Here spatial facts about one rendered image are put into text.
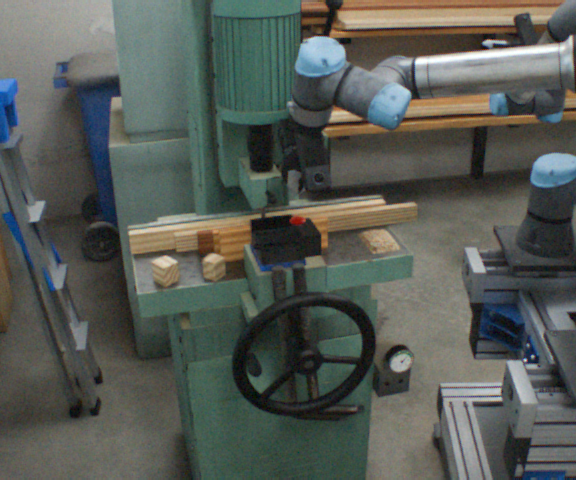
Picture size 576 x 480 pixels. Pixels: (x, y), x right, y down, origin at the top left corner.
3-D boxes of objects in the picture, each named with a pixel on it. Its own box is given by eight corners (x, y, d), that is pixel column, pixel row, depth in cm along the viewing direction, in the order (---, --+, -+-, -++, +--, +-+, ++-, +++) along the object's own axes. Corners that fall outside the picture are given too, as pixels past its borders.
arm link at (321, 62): (338, 73, 105) (289, 51, 107) (327, 121, 115) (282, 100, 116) (358, 46, 110) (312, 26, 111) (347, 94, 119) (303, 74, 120)
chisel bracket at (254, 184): (252, 216, 150) (250, 179, 147) (239, 191, 163) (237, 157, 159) (285, 211, 152) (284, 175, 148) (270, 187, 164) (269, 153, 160)
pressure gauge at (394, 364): (387, 381, 158) (390, 353, 154) (381, 372, 161) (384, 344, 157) (412, 376, 159) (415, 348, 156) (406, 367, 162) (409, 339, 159)
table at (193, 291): (142, 345, 133) (138, 319, 130) (132, 270, 159) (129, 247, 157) (431, 299, 146) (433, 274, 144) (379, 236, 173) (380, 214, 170)
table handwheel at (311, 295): (400, 307, 132) (353, 424, 142) (363, 258, 149) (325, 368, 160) (255, 291, 122) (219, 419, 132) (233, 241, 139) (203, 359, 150)
